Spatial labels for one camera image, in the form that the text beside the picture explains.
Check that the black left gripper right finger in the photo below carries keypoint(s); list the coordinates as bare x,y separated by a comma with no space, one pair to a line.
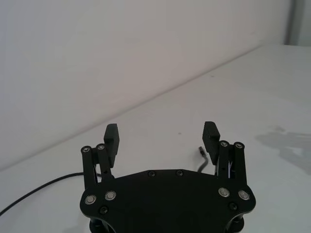
212,145

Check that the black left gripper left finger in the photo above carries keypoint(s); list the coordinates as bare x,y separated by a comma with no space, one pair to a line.
108,155

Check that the grey striped post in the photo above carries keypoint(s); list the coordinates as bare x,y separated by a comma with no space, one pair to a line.
291,21

